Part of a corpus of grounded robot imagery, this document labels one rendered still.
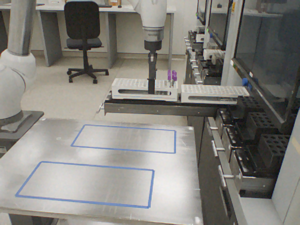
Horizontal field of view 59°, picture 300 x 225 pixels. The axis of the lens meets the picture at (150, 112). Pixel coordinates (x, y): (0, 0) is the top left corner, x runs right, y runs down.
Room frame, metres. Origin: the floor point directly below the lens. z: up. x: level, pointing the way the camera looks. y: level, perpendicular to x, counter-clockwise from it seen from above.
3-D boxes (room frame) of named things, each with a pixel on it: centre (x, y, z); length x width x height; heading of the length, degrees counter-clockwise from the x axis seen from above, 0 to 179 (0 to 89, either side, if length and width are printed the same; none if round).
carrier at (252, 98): (0.96, -0.42, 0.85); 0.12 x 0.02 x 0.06; 177
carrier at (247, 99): (0.96, -0.40, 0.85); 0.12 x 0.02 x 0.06; 177
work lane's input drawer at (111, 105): (1.13, -0.11, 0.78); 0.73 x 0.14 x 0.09; 87
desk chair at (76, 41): (3.64, 0.91, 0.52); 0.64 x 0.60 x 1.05; 17
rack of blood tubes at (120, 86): (1.14, 0.02, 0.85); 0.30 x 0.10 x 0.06; 87
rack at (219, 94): (1.12, -0.29, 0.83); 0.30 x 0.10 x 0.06; 87
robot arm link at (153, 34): (1.14, -0.01, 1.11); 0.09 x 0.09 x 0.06
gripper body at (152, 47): (1.14, -0.01, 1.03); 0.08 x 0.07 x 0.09; 177
